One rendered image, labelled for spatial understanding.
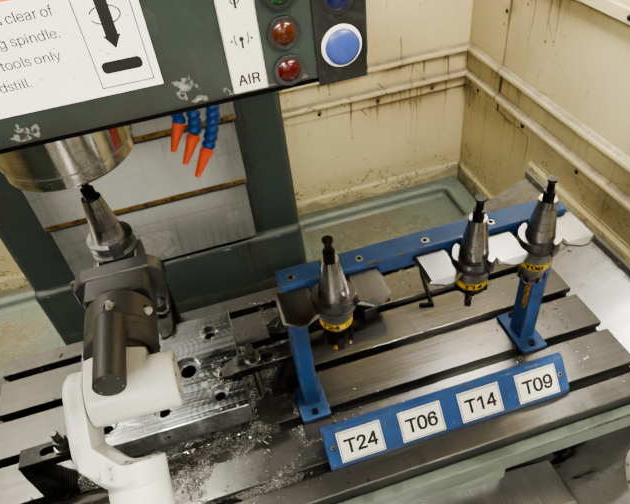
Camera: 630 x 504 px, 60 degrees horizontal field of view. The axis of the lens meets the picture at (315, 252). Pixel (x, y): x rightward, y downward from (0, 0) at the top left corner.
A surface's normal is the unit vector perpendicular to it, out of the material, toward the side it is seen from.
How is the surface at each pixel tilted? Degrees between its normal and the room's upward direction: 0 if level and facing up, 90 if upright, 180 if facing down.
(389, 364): 0
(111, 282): 1
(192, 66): 90
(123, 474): 36
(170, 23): 90
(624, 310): 24
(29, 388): 0
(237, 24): 90
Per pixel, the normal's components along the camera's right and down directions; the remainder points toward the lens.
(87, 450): 0.12, -0.24
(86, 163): 0.58, 0.50
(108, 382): 0.28, 0.62
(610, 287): -0.48, -0.57
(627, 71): -0.95, 0.26
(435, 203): -0.11, -0.73
